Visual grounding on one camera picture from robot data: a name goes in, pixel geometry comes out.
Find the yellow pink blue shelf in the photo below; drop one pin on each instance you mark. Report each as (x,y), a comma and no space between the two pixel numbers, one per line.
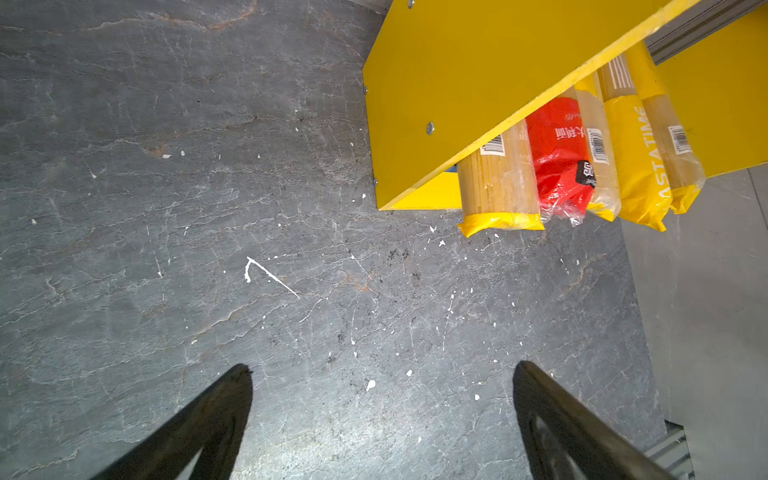
(443,77)

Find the red spaghetti pack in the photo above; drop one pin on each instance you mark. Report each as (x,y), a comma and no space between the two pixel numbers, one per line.
(565,176)

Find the yellow spaghetti pack white lettering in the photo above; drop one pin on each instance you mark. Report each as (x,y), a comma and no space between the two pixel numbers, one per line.
(644,187)

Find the yellow spaghetti pack top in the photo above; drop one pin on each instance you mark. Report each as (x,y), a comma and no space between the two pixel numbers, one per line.
(498,185)

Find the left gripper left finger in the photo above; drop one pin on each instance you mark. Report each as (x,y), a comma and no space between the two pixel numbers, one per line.
(207,433)

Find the yellow spaghetti pack barcode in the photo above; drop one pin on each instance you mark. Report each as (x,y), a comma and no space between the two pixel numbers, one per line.
(605,202)

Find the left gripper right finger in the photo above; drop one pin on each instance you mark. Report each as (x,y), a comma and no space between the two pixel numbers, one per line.
(563,439)

